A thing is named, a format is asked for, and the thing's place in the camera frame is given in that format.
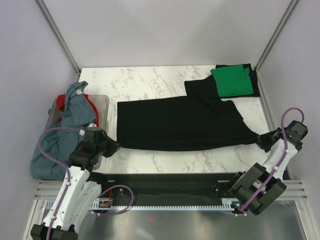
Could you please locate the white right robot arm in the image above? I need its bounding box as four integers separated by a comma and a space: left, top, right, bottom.
228, 127, 308, 215

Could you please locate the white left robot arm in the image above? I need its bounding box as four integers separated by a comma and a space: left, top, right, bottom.
30, 134, 120, 240

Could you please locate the right aluminium frame post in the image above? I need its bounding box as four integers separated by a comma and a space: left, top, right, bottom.
254, 0, 300, 71

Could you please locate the black t-shirt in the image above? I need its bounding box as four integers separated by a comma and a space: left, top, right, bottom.
215, 63, 261, 99
116, 76, 258, 152

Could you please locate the aluminium frame post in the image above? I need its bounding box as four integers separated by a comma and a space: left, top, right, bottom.
254, 0, 300, 71
34, 0, 81, 78

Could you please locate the blue-grey t-shirt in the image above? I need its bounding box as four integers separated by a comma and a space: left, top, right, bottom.
30, 81, 97, 181

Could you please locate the folded green t-shirt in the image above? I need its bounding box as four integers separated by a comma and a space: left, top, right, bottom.
210, 64, 254, 98

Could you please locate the left aluminium frame post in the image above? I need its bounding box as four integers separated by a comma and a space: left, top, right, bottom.
34, 0, 81, 78

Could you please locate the folded black t-shirt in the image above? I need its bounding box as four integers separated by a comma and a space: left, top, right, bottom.
215, 63, 261, 99

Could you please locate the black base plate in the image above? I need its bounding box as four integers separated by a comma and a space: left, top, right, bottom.
89, 172, 236, 207

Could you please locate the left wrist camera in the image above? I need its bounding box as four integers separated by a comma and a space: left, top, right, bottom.
83, 127, 103, 144

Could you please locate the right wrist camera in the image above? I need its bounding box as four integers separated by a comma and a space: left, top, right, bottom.
285, 120, 309, 144

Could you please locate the white slotted cable duct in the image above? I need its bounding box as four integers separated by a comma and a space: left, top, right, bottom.
89, 199, 235, 211

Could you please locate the red t-shirt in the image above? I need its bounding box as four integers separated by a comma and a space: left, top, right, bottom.
55, 94, 99, 126

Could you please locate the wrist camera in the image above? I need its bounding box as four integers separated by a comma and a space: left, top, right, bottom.
83, 127, 103, 144
285, 120, 309, 144

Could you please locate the clear plastic bin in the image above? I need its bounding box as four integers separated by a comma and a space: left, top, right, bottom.
32, 94, 109, 179

